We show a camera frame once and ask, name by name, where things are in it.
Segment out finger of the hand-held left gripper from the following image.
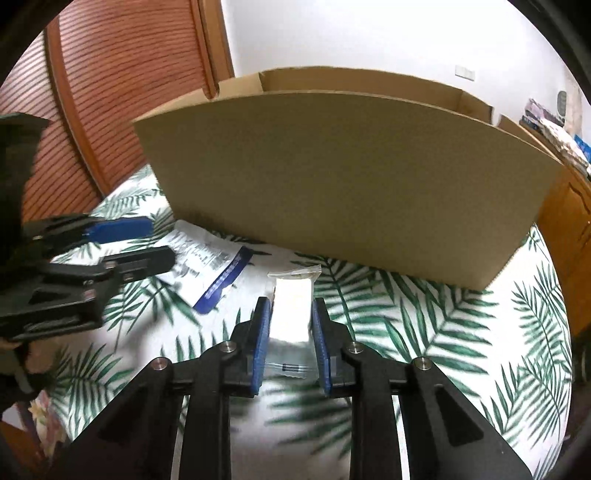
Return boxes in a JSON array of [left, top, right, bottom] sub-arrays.
[[23, 216, 154, 247], [46, 246, 176, 289]]

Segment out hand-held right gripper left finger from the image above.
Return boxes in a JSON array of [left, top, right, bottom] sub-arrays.
[[51, 296, 272, 480]]

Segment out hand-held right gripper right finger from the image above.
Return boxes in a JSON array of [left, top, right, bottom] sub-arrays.
[[311, 298, 534, 480]]

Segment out white clear-wrapped snack packet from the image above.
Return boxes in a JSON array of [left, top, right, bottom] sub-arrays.
[[265, 265, 322, 380]]

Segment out white blue-striped snack bag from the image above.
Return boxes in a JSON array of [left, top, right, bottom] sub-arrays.
[[157, 219, 254, 315]]

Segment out brown cardboard box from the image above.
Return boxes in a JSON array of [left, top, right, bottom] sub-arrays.
[[133, 67, 566, 291]]

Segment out person's left hand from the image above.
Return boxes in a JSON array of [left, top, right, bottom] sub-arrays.
[[0, 339, 52, 376]]

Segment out floral cloth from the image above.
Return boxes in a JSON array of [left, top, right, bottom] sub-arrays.
[[25, 390, 71, 445]]

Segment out leaf print bedsheet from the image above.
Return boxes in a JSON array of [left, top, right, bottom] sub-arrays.
[[28, 164, 575, 480]]

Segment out wooden slatted closet door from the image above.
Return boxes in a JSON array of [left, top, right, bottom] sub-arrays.
[[0, 0, 235, 223]]

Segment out wooden desk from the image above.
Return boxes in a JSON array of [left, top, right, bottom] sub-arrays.
[[538, 170, 591, 344]]

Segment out pile of desk clutter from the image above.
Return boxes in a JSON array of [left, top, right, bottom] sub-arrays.
[[519, 97, 591, 180]]

